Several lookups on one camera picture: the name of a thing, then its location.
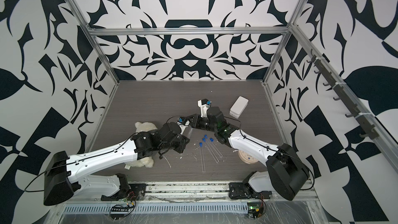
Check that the black wall hook rail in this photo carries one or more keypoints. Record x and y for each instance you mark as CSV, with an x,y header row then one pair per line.
x,y
346,96

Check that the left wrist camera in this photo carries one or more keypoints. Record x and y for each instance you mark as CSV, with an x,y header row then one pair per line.
x,y
184,121

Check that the right electronics board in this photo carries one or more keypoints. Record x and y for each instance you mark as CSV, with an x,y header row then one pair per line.
x,y
256,209

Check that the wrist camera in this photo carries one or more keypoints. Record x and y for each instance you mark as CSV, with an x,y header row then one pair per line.
x,y
184,121
204,105

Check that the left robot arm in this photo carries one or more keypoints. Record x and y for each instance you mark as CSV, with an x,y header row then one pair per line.
x,y
67,176

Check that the test tube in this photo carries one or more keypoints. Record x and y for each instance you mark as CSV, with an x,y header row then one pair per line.
x,y
216,150
187,131
210,150
202,157

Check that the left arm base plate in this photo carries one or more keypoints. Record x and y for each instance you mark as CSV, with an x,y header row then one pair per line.
x,y
130,192

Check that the left electronics board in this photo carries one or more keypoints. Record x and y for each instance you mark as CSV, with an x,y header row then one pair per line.
x,y
121,211

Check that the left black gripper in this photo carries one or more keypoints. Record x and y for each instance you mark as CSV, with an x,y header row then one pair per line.
x,y
184,142

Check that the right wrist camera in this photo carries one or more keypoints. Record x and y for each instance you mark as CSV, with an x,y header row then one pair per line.
x,y
204,105

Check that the white rectangular box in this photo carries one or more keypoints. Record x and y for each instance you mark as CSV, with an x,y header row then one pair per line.
x,y
238,107

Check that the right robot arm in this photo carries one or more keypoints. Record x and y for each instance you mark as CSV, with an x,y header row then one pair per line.
x,y
286,174

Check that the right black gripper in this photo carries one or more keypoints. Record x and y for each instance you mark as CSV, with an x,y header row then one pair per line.
x,y
193,123

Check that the electronics board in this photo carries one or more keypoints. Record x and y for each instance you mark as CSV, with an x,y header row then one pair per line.
x,y
256,209
121,211

